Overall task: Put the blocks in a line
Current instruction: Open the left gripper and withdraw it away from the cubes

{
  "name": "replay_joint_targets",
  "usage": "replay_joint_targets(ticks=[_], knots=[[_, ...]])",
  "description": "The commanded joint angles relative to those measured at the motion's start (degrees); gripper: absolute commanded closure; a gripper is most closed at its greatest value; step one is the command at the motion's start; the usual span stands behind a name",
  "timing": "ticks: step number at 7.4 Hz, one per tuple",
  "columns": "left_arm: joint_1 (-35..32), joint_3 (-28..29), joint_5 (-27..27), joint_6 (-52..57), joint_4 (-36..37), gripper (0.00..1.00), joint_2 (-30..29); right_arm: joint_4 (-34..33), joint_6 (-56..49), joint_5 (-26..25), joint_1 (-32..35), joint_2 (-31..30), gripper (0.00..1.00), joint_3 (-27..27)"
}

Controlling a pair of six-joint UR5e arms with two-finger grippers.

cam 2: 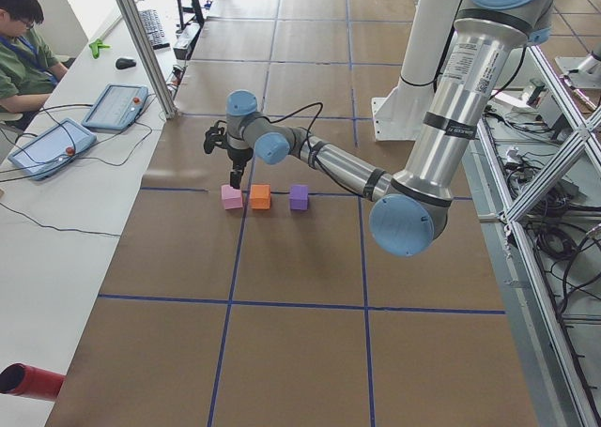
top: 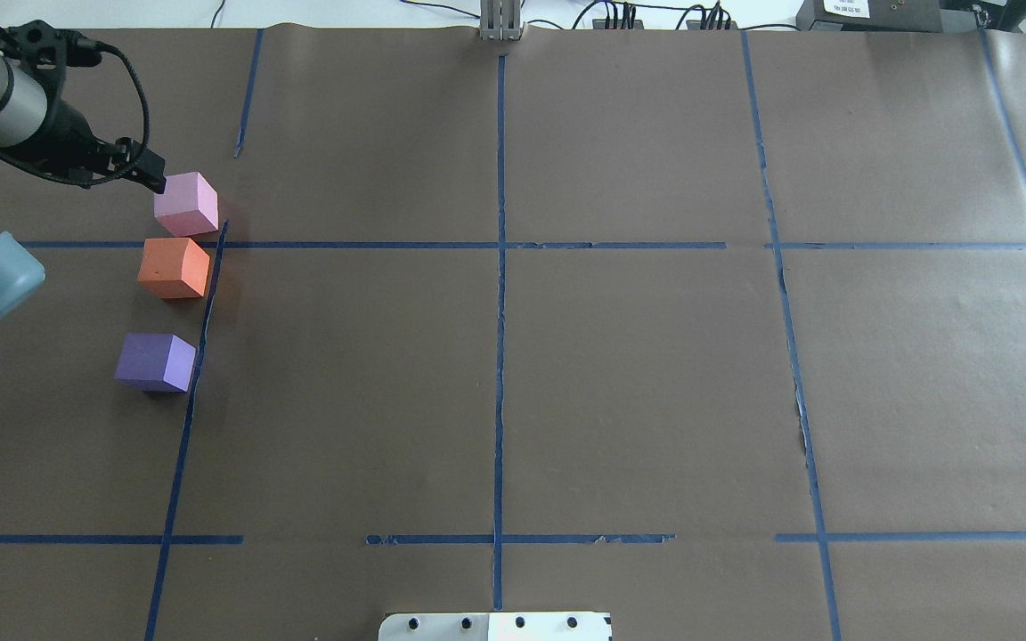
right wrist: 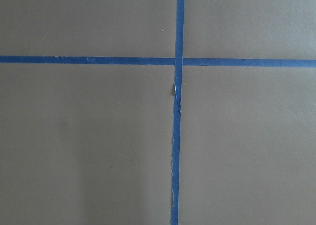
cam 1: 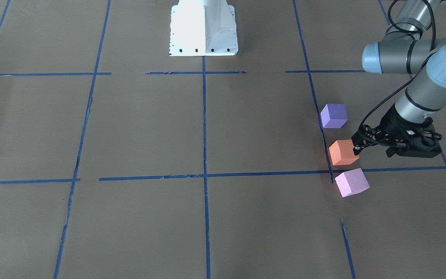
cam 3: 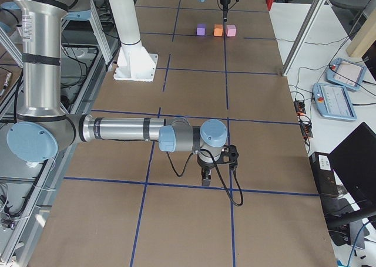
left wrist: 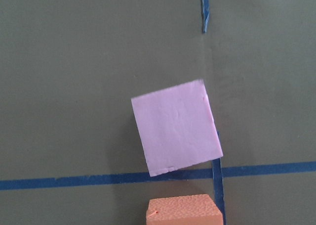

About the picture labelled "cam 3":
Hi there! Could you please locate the second arm gripper body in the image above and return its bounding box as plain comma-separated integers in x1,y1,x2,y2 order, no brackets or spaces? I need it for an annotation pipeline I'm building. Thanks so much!
201,165,214,174

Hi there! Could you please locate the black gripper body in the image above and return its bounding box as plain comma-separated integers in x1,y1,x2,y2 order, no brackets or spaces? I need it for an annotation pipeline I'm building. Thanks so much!
220,0,230,11

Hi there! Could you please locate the orange foam block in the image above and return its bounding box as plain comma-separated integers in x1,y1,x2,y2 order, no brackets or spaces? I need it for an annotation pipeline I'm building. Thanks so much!
213,24,223,37

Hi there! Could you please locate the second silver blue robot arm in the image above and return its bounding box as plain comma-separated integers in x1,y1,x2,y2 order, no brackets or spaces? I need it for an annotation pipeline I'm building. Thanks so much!
6,0,230,185

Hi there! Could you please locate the pink foam block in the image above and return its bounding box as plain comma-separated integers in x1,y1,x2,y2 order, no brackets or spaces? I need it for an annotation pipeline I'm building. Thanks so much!
226,25,237,38

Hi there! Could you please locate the purple foam block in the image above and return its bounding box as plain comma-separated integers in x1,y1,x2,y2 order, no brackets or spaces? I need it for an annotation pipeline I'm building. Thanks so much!
196,23,206,36

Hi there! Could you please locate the teach pendant far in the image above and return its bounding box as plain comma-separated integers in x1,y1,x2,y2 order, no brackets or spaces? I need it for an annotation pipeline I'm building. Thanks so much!
326,58,365,91

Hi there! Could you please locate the teach pendant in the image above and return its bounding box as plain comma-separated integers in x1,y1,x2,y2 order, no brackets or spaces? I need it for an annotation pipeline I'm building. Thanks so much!
313,83,357,121
326,58,365,91

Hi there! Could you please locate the teach pendant near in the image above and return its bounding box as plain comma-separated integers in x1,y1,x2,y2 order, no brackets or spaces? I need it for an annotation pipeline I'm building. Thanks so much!
313,83,357,121

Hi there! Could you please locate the black laptop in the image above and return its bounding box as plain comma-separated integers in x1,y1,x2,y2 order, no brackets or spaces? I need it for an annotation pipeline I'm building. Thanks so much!
329,122,375,207

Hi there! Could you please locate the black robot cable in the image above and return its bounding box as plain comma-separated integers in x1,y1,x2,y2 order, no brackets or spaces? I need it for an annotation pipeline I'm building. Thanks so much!
165,148,244,207

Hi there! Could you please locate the aluminium frame post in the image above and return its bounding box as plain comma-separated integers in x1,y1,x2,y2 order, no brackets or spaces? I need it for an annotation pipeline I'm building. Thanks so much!
281,0,326,76

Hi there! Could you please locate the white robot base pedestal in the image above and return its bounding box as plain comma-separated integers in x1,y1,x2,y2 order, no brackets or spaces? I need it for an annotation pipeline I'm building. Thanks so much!
113,45,158,82

